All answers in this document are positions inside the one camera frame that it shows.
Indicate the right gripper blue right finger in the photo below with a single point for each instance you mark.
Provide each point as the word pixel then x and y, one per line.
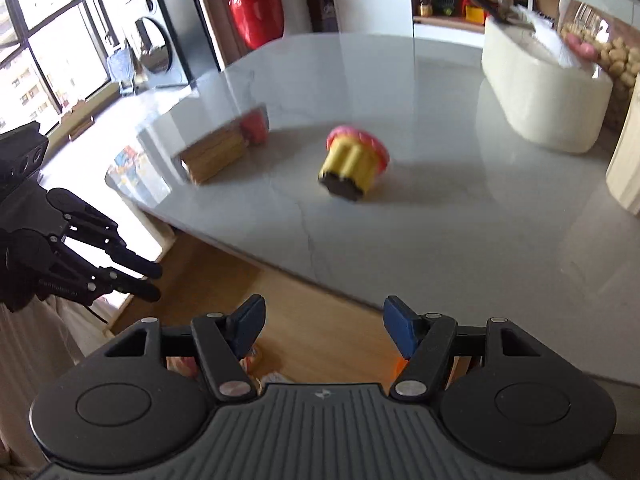
pixel 425 342

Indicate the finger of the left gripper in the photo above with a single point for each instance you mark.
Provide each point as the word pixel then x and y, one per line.
pixel 100 279
pixel 86 224

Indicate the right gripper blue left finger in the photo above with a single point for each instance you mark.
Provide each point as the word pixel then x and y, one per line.
pixel 222 341

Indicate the yellow pink cupcake toy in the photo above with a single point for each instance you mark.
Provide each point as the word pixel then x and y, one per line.
pixel 354 160

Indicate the open wooden drawer box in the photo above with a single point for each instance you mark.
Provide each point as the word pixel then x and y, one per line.
pixel 223 146

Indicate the washing machine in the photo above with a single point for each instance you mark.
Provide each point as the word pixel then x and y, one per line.
pixel 153 47

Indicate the cream tumbler cup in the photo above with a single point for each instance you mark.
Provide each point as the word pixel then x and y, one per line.
pixel 623 175

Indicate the white tissue box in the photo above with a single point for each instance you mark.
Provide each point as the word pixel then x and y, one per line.
pixel 561 108

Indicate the spice jar on shelf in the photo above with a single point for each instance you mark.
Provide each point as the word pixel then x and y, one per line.
pixel 425 8

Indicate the glass jar of peanuts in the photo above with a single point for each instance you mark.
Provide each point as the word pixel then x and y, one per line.
pixel 612 28

